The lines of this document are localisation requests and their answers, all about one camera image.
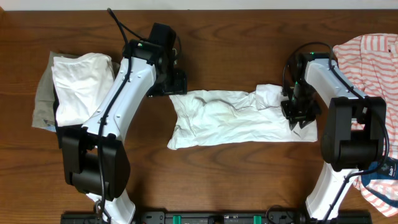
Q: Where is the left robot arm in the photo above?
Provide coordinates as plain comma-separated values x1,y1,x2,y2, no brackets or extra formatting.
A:
60,37,187,223

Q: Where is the white t-shirt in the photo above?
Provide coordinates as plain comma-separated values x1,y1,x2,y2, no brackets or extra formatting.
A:
167,84,318,150

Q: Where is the red white striped shirt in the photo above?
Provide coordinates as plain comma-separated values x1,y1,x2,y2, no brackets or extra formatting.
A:
333,34,397,217

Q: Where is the light blue folded garment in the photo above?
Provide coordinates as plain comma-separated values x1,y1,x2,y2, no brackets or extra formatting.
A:
43,125,57,133

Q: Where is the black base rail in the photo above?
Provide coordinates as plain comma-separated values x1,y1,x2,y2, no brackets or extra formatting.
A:
60,205,373,224

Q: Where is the folded white shirt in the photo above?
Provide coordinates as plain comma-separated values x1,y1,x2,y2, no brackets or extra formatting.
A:
52,53,114,126

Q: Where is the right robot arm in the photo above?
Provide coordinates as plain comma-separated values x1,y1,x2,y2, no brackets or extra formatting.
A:
281,52,389,223

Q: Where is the folded black garment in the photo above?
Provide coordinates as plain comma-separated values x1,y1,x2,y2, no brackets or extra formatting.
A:
53,87,63,149

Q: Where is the folded olive garment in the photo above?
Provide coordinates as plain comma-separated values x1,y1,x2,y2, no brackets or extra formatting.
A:
32,52,120,129

